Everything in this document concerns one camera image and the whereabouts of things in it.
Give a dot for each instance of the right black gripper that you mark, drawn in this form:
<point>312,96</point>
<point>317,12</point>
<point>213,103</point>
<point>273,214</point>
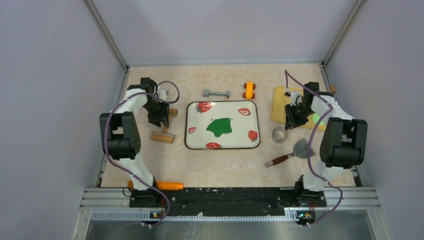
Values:
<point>291,121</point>

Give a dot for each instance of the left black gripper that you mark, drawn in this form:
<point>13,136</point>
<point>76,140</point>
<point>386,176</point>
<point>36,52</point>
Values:
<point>162,116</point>

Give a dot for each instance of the wooden rolling pin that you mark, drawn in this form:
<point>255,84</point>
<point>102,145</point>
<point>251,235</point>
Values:
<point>164,136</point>

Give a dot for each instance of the white strawberry tray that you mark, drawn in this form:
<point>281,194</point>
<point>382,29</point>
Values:
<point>245,125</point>

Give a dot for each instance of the green dough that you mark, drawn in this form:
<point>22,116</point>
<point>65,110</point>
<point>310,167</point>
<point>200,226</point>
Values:
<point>220,126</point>

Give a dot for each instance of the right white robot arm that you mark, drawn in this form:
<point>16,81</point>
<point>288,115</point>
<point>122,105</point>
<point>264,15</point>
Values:
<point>343,143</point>

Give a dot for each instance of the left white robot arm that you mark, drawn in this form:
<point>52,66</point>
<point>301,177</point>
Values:
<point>121,140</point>

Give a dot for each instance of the light green dough disc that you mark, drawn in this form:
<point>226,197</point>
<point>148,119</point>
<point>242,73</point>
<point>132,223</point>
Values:
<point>316,120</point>

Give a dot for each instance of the small wooden block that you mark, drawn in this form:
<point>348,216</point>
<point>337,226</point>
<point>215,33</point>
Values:
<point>332,88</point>

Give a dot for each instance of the grey toy bolt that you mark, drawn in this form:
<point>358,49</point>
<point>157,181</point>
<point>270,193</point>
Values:
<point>207,93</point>

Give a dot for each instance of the yellow toy car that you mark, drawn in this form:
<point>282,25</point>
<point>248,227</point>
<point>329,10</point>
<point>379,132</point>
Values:
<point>249,88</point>

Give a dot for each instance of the orange marker pen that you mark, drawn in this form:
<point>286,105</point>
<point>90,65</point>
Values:
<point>168,186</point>

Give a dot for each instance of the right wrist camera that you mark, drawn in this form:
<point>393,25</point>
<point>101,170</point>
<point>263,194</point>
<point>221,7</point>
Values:
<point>295,98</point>

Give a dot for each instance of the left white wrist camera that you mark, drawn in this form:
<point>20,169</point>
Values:
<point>162,94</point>

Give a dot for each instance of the wooden handled scraper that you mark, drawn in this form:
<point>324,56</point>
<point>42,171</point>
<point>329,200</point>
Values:
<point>300,150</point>

